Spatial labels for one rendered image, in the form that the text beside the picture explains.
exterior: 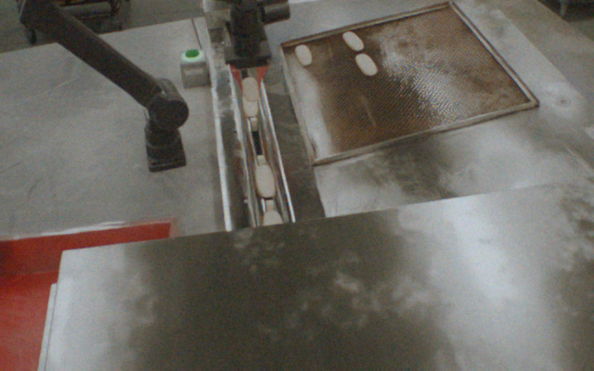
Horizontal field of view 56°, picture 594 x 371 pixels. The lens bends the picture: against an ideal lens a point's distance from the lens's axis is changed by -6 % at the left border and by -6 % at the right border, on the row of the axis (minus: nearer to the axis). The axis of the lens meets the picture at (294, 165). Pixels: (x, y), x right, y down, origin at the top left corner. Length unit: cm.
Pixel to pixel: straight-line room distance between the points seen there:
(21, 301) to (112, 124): 55
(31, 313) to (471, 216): 84
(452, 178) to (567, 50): 86
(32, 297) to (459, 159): 85
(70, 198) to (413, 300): 99
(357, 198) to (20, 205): 73
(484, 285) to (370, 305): 9
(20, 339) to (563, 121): 111
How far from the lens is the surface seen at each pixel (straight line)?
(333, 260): 48
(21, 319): 115
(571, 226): 55
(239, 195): 119
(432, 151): 120
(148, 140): 135
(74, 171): 141
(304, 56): 153
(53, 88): 175
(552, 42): 193
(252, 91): 136
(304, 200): 123
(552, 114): 129
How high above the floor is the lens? 167
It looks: 40 degrees down
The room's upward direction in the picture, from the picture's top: 2 degrees counter-clockwise
